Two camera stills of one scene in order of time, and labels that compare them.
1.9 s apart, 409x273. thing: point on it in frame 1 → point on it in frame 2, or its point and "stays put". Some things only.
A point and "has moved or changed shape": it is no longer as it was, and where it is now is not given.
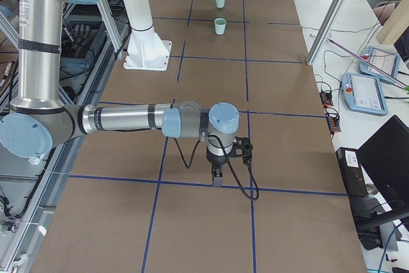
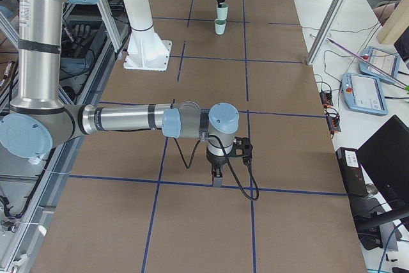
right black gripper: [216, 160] stays put
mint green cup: [220, 1] has moved or changed shape
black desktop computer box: [353, 172] stays put
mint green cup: [220, 25] stays put
